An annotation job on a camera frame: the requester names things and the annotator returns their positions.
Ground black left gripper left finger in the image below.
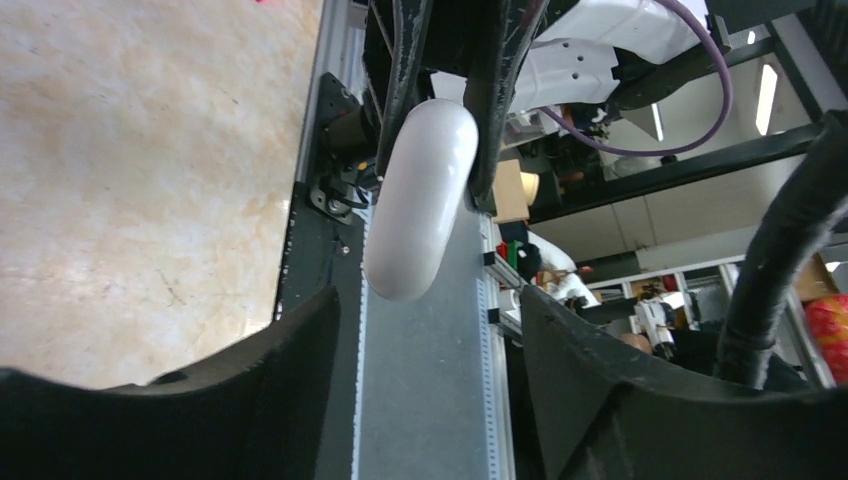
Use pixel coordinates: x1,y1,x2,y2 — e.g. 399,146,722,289
1,288,340,479

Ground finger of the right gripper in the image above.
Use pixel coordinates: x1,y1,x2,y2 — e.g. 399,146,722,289
377,0,434,176
463,0,547,199

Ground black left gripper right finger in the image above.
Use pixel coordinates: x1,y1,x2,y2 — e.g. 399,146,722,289
520,287,847,479

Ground white earbud charging case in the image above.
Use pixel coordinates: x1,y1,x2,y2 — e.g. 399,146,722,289
363,99,479,301

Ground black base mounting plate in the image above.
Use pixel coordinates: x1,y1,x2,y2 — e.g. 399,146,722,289
275,72,371,479

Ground red patterned bag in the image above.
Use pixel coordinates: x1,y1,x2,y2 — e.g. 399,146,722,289
804,294,847,385

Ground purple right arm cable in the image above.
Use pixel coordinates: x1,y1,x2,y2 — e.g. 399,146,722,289
539,0,734,159

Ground black sleeved cable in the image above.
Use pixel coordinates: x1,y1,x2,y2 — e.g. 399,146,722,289
714,112,848,389

